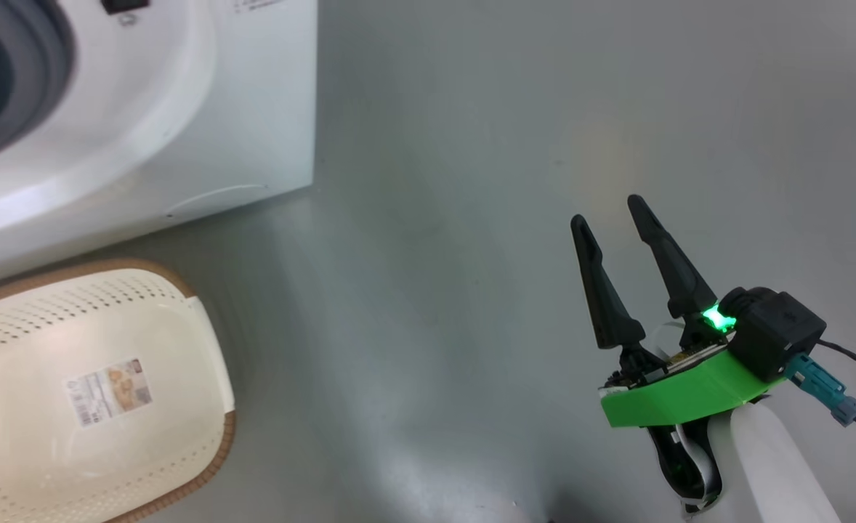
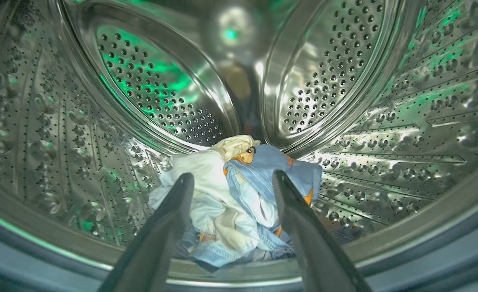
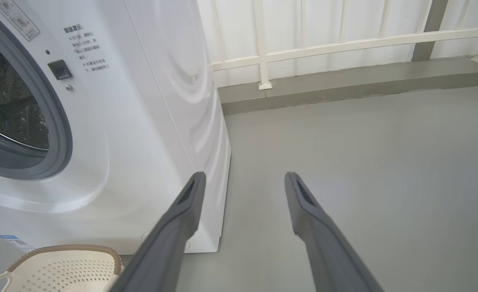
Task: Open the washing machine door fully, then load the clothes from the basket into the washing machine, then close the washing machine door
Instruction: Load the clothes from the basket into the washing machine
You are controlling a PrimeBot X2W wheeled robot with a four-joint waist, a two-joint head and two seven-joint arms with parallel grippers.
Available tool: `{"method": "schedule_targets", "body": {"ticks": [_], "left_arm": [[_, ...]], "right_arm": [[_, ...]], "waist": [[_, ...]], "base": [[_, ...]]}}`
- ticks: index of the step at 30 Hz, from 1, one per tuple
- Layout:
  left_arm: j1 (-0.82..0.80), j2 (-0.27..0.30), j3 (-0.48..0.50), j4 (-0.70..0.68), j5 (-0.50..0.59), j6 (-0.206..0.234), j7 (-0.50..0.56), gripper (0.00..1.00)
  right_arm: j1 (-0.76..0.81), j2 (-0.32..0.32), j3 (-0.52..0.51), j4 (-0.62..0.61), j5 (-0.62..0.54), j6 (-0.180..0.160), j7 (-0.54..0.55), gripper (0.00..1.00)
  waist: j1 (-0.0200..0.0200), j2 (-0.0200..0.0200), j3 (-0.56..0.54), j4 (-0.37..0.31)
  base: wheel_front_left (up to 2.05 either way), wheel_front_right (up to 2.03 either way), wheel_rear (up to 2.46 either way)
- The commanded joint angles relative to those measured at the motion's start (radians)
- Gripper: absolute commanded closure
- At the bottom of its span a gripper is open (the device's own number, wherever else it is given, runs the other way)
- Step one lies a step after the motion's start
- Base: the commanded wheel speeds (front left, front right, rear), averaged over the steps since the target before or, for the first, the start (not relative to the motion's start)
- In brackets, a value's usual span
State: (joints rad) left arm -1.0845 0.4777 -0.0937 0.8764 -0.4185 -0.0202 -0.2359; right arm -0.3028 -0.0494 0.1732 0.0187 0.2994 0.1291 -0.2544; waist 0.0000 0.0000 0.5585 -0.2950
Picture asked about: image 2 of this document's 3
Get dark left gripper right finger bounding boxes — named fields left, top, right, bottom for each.
left=272, top=170, right=372, bottom=292

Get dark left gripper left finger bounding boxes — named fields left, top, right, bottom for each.
left=98, top=172, right=195, bottom=292

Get blue garment with cream lining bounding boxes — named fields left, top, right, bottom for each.
left=148, top=135, right=264, bottom=268

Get blue fox print garment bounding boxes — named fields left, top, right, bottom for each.
left=223, top=144, right=323, bottom=250

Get stainless steel washing machine drum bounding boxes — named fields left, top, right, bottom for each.
left=0, top=0, right=478, bottom=284

